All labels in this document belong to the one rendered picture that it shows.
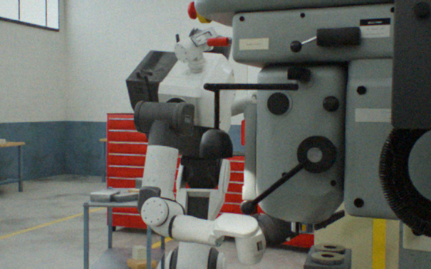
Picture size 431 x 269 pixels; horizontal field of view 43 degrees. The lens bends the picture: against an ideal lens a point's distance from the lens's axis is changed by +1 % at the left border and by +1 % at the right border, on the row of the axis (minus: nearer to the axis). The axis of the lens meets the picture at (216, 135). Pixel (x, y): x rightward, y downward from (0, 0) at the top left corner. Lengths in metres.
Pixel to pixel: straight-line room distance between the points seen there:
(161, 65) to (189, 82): 0.16
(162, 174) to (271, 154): 0.51
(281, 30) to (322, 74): 0.11
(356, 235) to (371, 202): 1.92
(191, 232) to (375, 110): 0.66
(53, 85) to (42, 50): 0.80
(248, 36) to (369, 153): 0.32
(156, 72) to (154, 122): 0.24
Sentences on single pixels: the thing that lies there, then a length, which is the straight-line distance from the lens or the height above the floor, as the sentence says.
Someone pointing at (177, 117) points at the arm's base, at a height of 1.51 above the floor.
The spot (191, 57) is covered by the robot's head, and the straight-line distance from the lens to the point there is 1.67.
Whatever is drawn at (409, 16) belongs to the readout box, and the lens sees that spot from 0.78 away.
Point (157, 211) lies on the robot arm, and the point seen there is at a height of 1.26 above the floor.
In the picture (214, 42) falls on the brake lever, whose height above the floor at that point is 1.70.
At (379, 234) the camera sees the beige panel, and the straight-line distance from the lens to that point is 2.94.
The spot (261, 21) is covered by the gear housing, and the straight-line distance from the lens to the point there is 1.08.
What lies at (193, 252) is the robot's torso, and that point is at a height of 1.06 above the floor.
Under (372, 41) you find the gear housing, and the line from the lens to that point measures 1.03.
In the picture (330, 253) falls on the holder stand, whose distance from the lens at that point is 1.62.
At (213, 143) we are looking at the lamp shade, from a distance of 1.15.
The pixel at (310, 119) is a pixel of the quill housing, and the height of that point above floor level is 1.52.
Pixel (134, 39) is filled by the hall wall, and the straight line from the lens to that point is 11.85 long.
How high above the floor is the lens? 1.54
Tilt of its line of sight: 3 degrees down
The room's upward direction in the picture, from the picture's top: 1 degrees clockwise
